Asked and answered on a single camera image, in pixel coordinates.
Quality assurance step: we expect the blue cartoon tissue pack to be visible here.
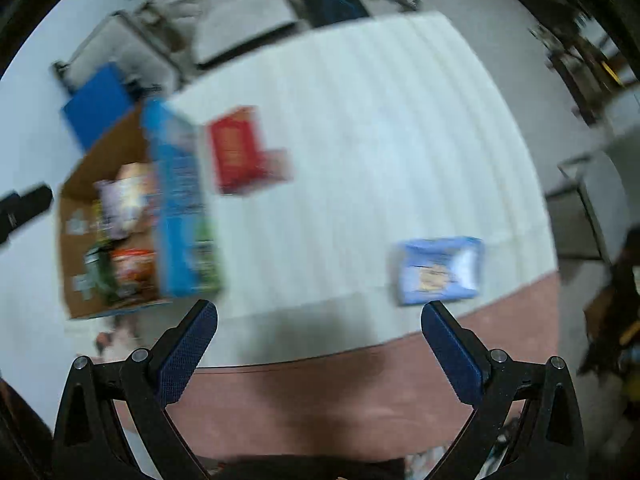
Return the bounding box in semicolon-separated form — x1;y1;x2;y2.
397;236;485;306

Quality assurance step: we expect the red snack pack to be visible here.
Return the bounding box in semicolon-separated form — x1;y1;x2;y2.
205;106;292;195

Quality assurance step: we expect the green snack pack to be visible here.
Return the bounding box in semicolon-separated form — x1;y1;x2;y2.
84;244;119;304

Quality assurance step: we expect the cardboard box blue front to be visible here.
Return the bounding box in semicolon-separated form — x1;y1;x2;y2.
58;99;222;318

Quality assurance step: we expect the cream cartoon tissue pack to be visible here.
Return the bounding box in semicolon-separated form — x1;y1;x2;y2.
94;162;156;240

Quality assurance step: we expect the blue folded mat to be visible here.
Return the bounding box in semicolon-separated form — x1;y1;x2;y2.
62;63;134;153

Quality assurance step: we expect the white tufted bench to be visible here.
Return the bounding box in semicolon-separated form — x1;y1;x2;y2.
51;11;183;96

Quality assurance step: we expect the white padded chair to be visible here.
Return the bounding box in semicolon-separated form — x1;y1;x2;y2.
191;0;297;66

